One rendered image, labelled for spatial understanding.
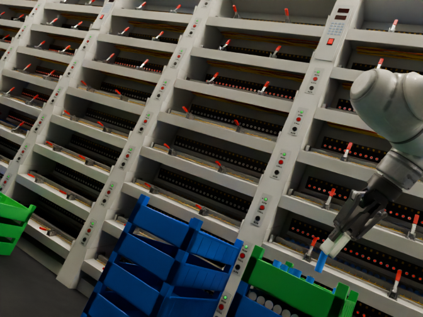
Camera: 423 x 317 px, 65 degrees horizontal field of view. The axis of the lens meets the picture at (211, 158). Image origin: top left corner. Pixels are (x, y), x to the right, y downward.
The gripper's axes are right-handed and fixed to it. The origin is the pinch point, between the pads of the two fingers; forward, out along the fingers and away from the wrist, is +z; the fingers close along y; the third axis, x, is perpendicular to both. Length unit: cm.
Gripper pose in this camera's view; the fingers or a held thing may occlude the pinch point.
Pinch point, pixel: (335, 243)
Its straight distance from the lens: 92.7
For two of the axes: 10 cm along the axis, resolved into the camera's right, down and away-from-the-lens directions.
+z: -5.8, 7.9, 1.9
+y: 7.7, 4.6, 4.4
